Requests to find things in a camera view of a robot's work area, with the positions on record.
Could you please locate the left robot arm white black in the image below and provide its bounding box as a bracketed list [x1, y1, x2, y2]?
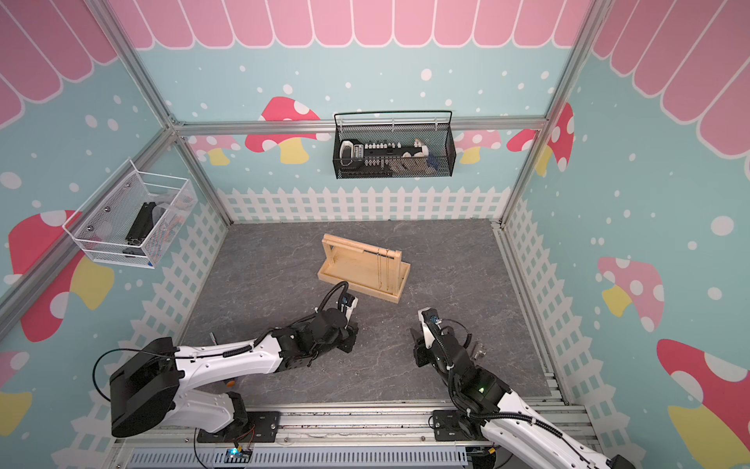
[104, 281, 359, 440]

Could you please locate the wooden jewelry display stand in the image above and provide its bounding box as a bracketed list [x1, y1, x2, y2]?
[318, 234, 411, 304]

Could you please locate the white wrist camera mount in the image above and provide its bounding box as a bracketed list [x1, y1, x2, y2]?
[418, 308, 441, 349]
[337, 293, 359, 322]

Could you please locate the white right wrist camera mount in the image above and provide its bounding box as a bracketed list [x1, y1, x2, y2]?
[418, 308, 441, 349]

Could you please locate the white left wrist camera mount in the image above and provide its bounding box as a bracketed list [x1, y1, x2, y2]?
[337, 293, 359, 322]

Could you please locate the white wire basket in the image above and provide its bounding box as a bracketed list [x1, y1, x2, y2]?
[62, 160, 198, 269]

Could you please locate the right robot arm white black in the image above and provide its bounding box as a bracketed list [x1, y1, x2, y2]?
[411, 308, 634, 468]

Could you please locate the black wire mesh basket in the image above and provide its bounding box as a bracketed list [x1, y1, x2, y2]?
[332, 111, 456, 179]

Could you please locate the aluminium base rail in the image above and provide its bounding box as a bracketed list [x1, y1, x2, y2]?
[105, 401, 489, 468]

